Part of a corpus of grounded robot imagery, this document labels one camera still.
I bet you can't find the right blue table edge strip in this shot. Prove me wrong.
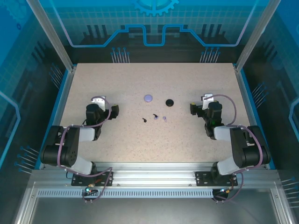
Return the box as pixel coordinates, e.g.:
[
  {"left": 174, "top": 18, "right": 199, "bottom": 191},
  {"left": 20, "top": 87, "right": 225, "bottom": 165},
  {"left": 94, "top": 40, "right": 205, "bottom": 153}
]
[{"left": 239, "top": 69, "right": 276, "bottom": 170}]

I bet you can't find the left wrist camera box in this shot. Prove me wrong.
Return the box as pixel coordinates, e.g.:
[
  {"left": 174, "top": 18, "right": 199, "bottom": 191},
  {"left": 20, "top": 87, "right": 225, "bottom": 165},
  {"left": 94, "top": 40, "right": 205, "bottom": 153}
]
[{"left": 91, "top": 96, "right": 106, "bottom": 110}]

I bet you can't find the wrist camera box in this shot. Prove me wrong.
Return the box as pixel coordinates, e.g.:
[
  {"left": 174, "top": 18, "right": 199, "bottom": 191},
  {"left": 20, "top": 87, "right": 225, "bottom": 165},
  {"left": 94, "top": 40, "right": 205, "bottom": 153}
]
[
  {"left": 202, "top": 93, "right": 214, "bottom": 110},
  {"left": 91, "top": 96, "right": 106, "bottom": 110}
]

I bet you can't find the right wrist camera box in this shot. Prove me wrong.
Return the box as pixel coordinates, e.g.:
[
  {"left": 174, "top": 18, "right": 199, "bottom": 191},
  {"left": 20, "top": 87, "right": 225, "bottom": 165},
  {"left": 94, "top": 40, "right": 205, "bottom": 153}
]
[{"left": 202, "top": 93, "right": 214, "bottom": 110}]

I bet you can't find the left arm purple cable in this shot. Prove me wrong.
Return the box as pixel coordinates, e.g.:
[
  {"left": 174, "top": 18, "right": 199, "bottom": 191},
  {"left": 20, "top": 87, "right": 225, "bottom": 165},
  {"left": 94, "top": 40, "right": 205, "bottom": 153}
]
[{"left": 57, "top": 95, "right": 113, "bottom": 203}]

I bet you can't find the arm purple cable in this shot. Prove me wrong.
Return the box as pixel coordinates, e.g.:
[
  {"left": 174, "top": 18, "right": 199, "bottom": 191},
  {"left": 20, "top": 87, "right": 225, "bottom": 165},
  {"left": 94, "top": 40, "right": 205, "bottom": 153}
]
[
  {"left": 204, "top": 94, "right": 262, "bottom": 203},
  {"left": 57, "top": 95, "right": 113, "bottom": 203}
]

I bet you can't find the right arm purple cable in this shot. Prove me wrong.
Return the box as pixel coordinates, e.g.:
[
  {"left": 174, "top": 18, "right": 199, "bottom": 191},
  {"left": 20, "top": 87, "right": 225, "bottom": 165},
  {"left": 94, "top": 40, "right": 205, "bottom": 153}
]
[{"left": 204, "top": 94, "right": 262, "bottom": 203}]

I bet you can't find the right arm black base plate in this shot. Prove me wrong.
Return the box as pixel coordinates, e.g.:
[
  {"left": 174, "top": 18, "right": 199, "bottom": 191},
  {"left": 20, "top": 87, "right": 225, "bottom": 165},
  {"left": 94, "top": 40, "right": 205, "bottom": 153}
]
[{"left": 195, "top": 171, "right": 238, "bottom": 187}]

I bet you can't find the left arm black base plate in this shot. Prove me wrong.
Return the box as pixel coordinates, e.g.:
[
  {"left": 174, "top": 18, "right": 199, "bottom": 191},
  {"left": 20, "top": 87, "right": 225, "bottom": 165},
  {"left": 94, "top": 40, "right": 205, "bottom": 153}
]
[{"left": 71, "top": 171, "right": 114, "bottom": 187}]

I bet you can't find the aluminium mounting rail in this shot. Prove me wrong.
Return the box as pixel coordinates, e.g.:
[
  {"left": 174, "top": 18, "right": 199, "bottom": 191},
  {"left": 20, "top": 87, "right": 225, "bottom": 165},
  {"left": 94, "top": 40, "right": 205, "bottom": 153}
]
[{"left": 30, "top": 162, "right": 280, "bottom": 189}]

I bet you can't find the left aluminium frame post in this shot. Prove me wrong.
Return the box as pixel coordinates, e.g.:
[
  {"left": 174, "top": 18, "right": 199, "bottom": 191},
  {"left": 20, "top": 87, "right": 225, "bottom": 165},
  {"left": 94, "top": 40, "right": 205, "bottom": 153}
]
[{"left": 26, "top": 0, "right": 77, "bottom": 72}]

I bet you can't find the aluminium frame post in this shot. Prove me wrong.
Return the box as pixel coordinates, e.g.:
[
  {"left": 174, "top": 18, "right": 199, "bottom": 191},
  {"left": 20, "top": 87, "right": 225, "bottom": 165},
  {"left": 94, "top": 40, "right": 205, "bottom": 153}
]
[
  {"left": 234, "top": 0, "right": 283, "bottom": 72},
  {"left": 26, "top": 0, "right": 77, "bottom": 72}
]

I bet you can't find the right aluminium frame post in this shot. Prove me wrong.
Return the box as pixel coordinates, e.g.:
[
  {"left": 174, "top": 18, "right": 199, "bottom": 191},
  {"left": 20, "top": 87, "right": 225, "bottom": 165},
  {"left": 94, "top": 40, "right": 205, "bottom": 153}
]
[{"left": 234, "top": 0, "right": 283, "bottom": 72}]

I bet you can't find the slotted grey cable duct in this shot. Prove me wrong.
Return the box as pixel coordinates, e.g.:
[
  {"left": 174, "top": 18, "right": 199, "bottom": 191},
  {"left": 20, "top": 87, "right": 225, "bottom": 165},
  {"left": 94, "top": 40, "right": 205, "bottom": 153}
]
[{"left": 37, "top": 189, "right": 214, "bottom": 198}]

